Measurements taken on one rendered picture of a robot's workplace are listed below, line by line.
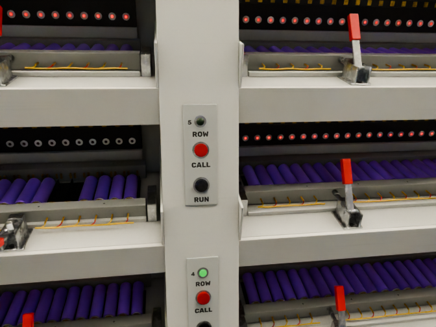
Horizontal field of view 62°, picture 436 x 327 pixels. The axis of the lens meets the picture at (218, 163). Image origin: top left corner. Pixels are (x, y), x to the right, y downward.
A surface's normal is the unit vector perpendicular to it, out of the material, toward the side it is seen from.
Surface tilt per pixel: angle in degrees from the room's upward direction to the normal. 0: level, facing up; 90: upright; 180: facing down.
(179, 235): 90
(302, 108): 108
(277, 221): 18
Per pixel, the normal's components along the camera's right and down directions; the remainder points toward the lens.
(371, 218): 0.04, -0.89
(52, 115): 0.14, 0.47
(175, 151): 0.14, 0.17
